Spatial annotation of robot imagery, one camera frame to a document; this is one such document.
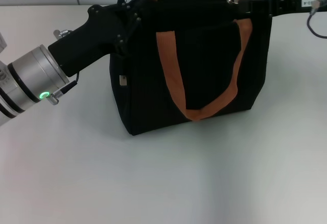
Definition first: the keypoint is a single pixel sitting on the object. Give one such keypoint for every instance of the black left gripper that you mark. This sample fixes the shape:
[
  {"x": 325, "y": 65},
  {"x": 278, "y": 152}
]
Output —
[{"x": 87, "y": 45}]

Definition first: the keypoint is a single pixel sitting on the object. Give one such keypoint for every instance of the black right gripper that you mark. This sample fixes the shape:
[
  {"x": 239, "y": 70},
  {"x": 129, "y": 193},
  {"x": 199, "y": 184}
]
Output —
[{"x": 288, "y": 2}]

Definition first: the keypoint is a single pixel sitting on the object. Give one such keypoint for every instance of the silver zipper pull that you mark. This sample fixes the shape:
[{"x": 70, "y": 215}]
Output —
[{"x": 235, "y": 0}]

